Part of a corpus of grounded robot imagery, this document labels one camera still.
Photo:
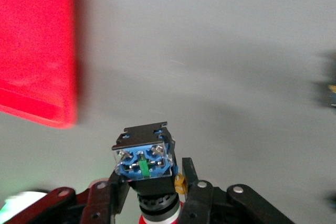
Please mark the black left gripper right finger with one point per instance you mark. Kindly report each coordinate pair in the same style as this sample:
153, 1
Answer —
198, 197

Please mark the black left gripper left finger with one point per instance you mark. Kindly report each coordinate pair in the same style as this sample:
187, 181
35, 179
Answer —
99, 203

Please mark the red push button switch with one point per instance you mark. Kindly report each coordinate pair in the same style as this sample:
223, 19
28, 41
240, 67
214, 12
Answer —
141, 155
329, 82

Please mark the red plastic tray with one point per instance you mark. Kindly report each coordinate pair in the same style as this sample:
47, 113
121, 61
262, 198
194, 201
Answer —
34, 37

